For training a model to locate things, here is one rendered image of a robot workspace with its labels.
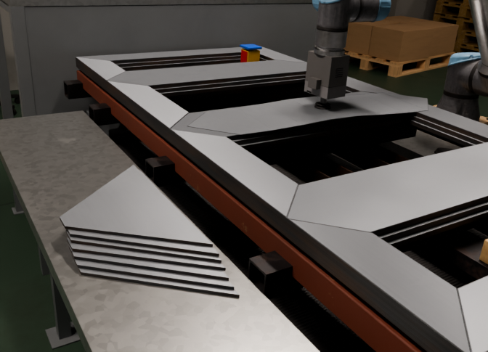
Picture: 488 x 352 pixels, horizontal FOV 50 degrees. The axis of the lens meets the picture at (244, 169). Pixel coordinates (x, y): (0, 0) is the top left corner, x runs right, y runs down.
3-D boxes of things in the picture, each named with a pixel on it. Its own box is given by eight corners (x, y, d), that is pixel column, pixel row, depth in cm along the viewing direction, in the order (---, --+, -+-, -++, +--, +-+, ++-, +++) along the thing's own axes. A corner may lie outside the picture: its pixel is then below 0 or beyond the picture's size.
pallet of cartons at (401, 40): (397, 51, 687) (403, 14, 668) (462, 67, 618) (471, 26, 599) (325, 59, 612) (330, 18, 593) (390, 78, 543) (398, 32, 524)
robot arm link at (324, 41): (331, 33, 121) (308, 27, 127) (329, 52, 123) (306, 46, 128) (354, 31, 125) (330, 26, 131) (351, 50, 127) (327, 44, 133)
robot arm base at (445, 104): (449, 109, 193) (454, 83, 189) (487, 120, 182) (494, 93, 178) (424, 115, 185) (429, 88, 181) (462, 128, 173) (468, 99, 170)
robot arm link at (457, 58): (458, 85, 187) (466, 47, 181) (491, 94, 176) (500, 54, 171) (435, 88, 181) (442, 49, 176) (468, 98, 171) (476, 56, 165)
